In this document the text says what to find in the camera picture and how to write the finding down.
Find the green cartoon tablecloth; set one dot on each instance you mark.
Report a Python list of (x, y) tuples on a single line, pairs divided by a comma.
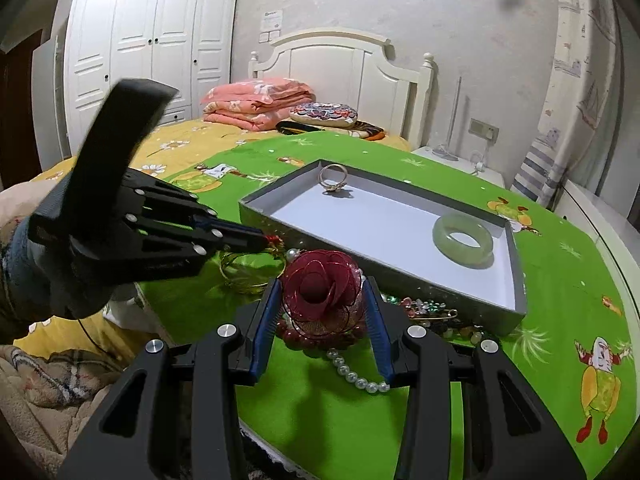
[(550, 270)]

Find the plaid blanket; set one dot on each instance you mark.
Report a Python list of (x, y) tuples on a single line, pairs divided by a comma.
[(45, 400)]

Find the white bedside table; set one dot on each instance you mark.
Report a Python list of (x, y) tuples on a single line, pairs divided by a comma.
[(465, 170)]

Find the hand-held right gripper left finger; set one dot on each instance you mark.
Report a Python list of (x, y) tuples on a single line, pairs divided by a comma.
[(265, 332)]

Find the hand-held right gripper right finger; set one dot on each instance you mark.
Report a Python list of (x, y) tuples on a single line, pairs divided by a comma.
[(376, 332)]

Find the dark wooden door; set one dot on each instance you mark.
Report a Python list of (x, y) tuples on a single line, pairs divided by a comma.
[(17, 110)]

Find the gold bangle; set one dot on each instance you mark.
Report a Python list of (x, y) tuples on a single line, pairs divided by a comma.
[(245, 287)]

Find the white wardrobe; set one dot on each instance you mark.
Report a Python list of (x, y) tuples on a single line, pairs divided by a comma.
[(135, 35)]

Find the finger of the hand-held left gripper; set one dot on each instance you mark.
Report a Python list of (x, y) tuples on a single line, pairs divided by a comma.
[(235, 242), (205, 220)]

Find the printed curtain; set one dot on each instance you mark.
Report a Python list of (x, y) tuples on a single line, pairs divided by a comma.
[(575, 85)]

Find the red fabric rose brooch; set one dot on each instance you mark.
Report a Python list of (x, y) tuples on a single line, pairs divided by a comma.
[(320, 290)]

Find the wall socket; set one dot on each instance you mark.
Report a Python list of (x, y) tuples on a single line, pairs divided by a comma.
[(484, 129)]

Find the green jade bangle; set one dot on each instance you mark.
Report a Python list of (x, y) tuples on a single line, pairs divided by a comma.
[(462, 258)]

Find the orange and black cloth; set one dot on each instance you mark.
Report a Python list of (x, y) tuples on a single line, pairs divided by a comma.
[(367, 131)]

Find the white wall switch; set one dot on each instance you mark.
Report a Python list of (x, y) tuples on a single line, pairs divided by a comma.
[(270, 37)]

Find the pink folded quilt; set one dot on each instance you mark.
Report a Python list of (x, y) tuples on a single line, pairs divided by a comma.
[(250, 102)]

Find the colourful gem pin brooch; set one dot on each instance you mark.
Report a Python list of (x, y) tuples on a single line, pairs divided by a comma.
[(425, 310)]

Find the white wall notice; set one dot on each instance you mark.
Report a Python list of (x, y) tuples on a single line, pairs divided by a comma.
[(272, 21)]

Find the white bed headboard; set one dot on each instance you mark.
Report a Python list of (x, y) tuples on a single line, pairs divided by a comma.
[(325, 65)]

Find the patterned round pillow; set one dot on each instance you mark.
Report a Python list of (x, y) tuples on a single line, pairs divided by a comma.
[(322, 114)]

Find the grey cardboard box tray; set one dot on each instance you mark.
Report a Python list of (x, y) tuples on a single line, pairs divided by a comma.
[(380, 220)]

